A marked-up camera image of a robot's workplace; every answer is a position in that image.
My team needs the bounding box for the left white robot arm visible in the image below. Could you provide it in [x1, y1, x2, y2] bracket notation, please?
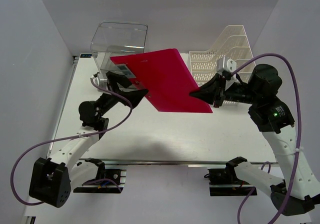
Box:
[29, 71, 149, 208]

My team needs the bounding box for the white mesh file rack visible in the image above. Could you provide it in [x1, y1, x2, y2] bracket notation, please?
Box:
[187, 24, 253, 86]

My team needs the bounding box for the clear acrylic drawer organizer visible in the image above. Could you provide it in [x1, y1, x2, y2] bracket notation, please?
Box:
[90, 21, 148, 76]

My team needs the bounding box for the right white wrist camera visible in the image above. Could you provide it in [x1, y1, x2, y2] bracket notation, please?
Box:
[216, 56, 237, 81]

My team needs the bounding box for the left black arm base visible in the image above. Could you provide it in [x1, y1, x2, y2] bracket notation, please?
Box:
[69, 158, 127, 194]

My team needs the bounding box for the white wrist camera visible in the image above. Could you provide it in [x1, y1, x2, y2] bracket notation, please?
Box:
[216, 56, 237, 81]
[91, 72, 108, 92]

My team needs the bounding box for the red plastic folder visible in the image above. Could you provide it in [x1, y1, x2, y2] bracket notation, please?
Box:
[110, 48, 213, 114]

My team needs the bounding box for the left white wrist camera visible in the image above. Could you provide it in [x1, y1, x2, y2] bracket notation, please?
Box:
[91, 72, 108, 92]

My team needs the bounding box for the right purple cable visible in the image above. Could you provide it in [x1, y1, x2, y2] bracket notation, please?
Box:
[231, 53, 301, 224]

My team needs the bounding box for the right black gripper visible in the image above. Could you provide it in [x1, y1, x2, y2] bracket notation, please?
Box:
[188, 73, 260, 108]

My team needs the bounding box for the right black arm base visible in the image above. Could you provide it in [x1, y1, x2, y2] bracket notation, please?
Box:
[203, 156, 254, 197]

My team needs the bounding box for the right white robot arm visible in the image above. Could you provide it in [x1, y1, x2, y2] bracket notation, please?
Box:
[189, 64, 320, 216]

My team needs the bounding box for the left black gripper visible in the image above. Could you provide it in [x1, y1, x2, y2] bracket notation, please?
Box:
[97, 71, 149, 118]

